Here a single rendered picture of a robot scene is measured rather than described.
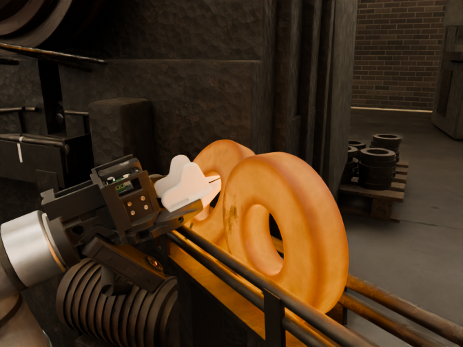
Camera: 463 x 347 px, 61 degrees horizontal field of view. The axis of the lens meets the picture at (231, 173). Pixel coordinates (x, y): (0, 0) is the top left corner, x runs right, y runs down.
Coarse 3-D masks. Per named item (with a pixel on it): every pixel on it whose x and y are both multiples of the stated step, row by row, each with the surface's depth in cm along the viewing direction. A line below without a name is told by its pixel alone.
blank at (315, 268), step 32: (256, 160) 34; (288, 160) 33; (224, 192) 41; (256, 192) 35; (288, 192) 31; (320, 192) 31; (224, 224) 42; (256, 224) 39; (288, 224) 32; (320, 224) 30; (256, 256) 38; (288, 256) 32; (320, 256) 29; (256, 288) 38; (288, 288) 33; (320, 288) 30
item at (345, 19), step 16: (336, 0) 128; (352, 0) 150; (336, 16) 130; (352, 16) 155; (336, 32) 133; (352, 32) 161; (336, 48) 136; (352, 48) 166; (336, 64) 139; (352, 64) 173; (336, 80) 142; (352, 80) 179; (336, 96) 145; (336, 112) 148; (336, 128) 152; (336, 144) 158; (336, 160) 163; (336, 176) 169; (336, 192) 214
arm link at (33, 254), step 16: (16, 224) 41; (32, 224) 41; (16, 240) 39; (32, 240) 40; (48, 240) 40; (16, 256) 39; (32, 256) 40; (48, 256) 40; (16, 272) 39; (32, 272) 40; (48, 272) 41
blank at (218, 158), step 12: (216, 144) 52; (228, 144) 49; (204, 156) 53; (216, 156) 51; (228, 156) 48; (240, 156) 46; (204, 168) 52; (216, 168) 50; (228, 168) 48; (216, 204) 47; (204, 216) 52; (216, 216) 46; (192, 228) 50; (204, 228) 47; (216, 228) 45; (216, 240) 44; (204, 252) 46; (228, 252) 46
